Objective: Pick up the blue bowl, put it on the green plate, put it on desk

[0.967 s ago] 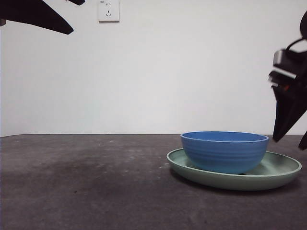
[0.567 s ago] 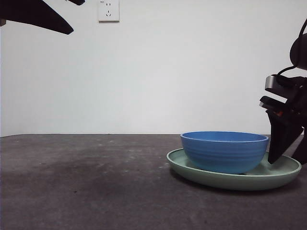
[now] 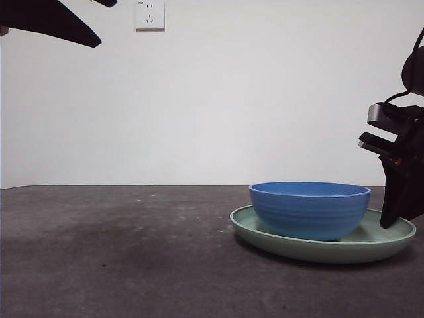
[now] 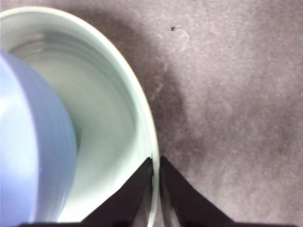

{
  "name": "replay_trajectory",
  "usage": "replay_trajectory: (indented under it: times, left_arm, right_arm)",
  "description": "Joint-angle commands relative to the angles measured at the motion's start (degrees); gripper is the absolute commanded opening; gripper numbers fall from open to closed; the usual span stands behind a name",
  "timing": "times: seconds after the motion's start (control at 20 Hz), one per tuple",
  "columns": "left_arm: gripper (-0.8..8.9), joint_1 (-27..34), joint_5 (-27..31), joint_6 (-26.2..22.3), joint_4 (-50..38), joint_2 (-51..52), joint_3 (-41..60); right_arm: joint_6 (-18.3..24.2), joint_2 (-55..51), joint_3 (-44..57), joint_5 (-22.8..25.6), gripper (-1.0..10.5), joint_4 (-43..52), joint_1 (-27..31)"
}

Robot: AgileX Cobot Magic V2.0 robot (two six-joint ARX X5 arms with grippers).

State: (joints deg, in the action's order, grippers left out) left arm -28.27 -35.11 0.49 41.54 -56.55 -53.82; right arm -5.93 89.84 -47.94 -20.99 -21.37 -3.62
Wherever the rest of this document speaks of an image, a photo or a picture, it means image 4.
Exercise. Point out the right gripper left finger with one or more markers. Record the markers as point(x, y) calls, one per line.
point(123, 203)

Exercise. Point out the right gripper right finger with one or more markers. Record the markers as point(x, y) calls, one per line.
point(187, 203)

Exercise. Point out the green round plate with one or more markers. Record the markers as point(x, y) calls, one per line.
point(106, 106)

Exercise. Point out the blue ribbed bowl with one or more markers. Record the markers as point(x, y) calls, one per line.
point(30, 142)

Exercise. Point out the dark grey table mat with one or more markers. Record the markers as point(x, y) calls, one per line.
point(236, 94)

